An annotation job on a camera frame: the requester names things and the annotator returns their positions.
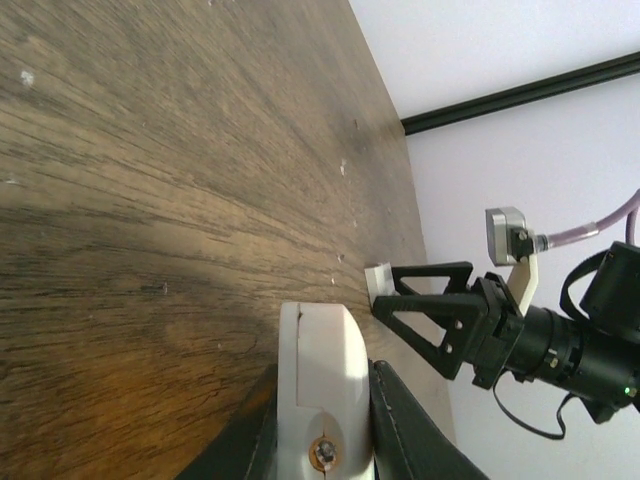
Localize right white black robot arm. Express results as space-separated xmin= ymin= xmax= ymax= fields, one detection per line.
xmin=372 ymin=242 xmax=639 ymax=424

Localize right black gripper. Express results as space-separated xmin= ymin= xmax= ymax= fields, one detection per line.
xmin=372 ymin=261 xmax=524 ymax=388

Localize black aluminium frame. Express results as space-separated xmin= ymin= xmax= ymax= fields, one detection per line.
xmin=401 ymin=51 xmax=639 ymax=136

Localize white remote control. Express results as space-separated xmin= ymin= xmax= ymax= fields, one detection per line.
xmin=275 ymin=302 xmax=375 ymax=479

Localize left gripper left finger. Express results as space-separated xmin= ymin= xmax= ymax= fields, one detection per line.
xmin=176 ymin=364 xmax=278 ymax=479

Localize white battery cover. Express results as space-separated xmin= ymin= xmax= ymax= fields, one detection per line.
xmin=364 ymin=263 xmax=398 ymax=307

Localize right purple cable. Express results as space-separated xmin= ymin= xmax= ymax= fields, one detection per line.
xmin=534 ymin=188 xmax=640 ymax=251

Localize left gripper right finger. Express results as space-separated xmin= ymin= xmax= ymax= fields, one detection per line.
xmin=369 ymin=361 xmax=487 ymax=480

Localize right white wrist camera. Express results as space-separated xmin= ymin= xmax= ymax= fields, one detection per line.
xmin=485 ymin=207 xmax=539 ymax=316

